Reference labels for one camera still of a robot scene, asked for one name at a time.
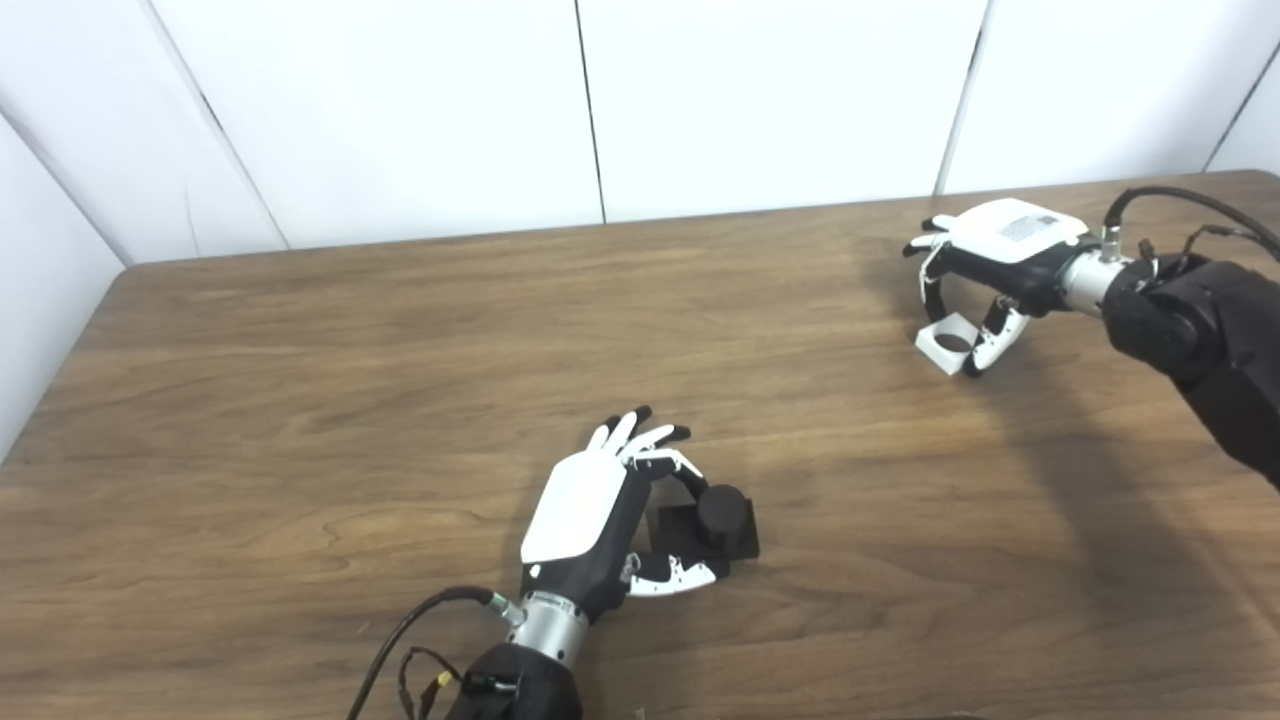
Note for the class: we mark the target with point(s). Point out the white and black right hand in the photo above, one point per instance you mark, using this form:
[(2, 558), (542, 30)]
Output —
[(1010, 240)]

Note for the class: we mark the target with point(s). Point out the white and black left hand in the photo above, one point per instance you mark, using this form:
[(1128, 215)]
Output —
[(575, 510)]

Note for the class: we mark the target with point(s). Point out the white square piece with hole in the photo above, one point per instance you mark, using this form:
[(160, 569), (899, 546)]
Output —
[(945, 362)]

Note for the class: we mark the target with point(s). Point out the black peg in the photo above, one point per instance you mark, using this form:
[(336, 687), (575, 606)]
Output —
[(725, 510)]

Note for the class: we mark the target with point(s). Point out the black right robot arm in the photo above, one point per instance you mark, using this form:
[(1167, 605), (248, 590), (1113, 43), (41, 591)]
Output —
[(1220, 330)]

